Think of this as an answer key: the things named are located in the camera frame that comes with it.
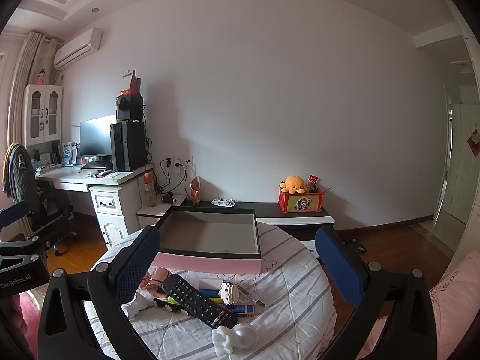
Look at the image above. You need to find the white air conditioner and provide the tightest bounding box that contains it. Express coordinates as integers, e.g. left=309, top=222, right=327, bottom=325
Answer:
left=53, top=28, right=103, bottom=71

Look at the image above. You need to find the white desk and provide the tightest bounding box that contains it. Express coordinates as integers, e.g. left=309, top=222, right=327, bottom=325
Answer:
left=35, top=163, right=154, bottom=250

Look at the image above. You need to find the black remote control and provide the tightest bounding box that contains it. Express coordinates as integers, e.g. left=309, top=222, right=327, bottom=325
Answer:
left=162, top=274, right=239, bottom=330

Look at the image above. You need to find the white figure with silver ball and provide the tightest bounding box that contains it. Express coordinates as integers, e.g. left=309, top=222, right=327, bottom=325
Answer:
left=212, top=323, right=259, bottom=355

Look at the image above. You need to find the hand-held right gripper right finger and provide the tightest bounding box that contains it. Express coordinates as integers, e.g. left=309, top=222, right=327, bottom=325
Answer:
left=314, top=226, right=437, bottom=360

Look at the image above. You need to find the pink cardboard box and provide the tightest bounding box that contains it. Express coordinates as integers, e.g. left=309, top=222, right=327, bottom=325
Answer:
left=154, top=205, right=262, bottom=275

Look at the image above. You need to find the yellow octopus plush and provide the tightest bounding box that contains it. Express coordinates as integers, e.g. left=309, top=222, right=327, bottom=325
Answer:
left=279, top=175, right=310, bottom=195

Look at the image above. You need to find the rose gold cylinder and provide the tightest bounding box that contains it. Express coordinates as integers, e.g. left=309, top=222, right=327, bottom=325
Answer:
left=144, top=266, right=175, bottom=299

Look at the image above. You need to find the white low side cabinet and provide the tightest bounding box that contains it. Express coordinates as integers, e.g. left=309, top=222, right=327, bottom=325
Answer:
left=136, top=194, right=188, bottom=229

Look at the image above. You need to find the red storage box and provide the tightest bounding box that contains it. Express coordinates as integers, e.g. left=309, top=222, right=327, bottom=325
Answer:
left=278, top=185, right=324, bottom=214

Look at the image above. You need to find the dark jacket with skull print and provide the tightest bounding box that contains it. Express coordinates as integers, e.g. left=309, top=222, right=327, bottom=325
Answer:
left=3, top=142, right=34, bottom=203

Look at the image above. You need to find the black floor scale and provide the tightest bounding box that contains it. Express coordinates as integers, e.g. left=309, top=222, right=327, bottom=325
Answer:
left=339, top=237, right=367, bottom=254

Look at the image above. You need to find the clear glass cup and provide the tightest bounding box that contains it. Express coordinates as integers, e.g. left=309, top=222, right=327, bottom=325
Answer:
left=238, top=285, right=267, bottom=308

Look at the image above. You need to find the white glass-door cabinet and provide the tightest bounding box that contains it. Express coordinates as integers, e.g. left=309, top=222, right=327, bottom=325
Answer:
left=22, top=83, right=64, bottom=147

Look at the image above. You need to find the red door decoration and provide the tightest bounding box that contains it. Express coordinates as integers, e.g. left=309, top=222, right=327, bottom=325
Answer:
left=467, top=128, right=480, bottom=158

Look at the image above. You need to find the water bottle with orange cap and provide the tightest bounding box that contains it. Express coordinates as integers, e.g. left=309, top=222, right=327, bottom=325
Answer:
left=144, top=172, right=157, bottom=208

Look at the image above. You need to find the white brick cat figure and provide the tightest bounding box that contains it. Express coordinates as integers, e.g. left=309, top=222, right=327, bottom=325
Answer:
left=218, top=281, right=241, bottom=306

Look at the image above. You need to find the black and white low cabinet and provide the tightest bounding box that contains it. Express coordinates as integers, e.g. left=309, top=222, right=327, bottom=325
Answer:
left=187, top=199, right=335, bottom=252

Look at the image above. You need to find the orange plastic bag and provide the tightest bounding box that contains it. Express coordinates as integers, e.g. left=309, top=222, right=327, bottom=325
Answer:
left=189, top=175, right=203, bottom=207

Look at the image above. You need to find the black speaker box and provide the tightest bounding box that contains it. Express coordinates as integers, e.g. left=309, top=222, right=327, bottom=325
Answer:
left=116, top=94, right=144, bottom=122

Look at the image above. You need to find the pink printed bedding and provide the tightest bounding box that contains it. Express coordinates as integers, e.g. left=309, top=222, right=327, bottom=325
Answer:
left=427, top=251, right=480, bottom=360

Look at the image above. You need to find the blue white box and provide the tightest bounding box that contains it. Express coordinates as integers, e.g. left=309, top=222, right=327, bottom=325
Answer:
left=62, top=140, right=78, bottom=166

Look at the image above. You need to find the yellow highlighter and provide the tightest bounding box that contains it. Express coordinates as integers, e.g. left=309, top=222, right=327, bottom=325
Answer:
left=167, top=294, right=226, bottom=306

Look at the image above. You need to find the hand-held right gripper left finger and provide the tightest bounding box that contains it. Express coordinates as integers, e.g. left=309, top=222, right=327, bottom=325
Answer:
left=37, top=225, right=177, bottom=360

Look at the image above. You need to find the red pink blanket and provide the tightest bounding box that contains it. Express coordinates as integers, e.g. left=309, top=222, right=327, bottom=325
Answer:
left=0, top=292, right=40, bottom=360

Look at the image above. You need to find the black computer tower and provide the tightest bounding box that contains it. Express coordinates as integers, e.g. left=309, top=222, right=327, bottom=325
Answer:
left=110, top=121, right=147, bottom=172

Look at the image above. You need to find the black office chair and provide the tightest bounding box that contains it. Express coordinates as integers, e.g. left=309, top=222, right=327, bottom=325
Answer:
left=2, top=142, right=76, bottom=257

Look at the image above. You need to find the red gift bag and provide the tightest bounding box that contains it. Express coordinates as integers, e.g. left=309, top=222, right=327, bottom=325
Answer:
left=119, top=69, right=142, bottom=96

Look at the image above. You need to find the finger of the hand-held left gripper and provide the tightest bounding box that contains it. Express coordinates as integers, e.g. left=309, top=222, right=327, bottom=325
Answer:
left=24, top=214, right=74, bottom=250
left=0, top=199, right=31, bottom=229

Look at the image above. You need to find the black computer monitor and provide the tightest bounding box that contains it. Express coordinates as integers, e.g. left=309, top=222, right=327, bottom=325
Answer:
left=79, top=114, right=118, bottom=158

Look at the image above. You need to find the black power cable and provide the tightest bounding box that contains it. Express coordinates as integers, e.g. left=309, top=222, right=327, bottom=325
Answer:
left=152, top=159, right=174, bottom=196

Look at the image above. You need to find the white door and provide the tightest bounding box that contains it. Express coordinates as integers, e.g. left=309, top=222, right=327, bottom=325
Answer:
left=431, top=86, right=480, bottom=256

